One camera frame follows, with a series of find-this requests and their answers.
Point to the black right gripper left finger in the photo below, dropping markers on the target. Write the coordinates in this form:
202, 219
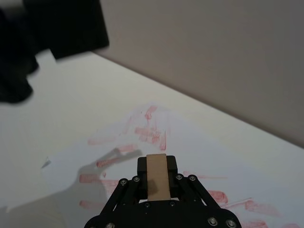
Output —
142, 180

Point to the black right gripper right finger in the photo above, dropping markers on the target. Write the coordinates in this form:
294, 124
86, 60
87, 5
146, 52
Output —
173, 183

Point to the tan wooden block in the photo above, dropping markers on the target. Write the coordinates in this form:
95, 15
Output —
157, 171

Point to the white paper with red marks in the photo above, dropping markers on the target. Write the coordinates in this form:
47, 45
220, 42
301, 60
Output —
194, 154

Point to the dark rounded object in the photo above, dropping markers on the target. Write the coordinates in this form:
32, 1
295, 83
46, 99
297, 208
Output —
13, 71

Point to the black boxy object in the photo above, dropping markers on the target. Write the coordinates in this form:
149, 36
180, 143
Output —
71, 26

